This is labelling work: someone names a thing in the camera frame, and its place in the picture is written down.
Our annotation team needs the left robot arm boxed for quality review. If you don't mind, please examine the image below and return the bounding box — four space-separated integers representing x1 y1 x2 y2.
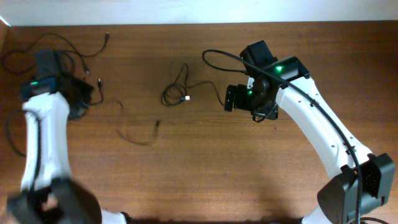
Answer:
7 50 128 224

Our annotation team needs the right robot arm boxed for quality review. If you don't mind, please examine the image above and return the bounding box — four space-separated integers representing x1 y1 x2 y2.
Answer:
224 40 396 223

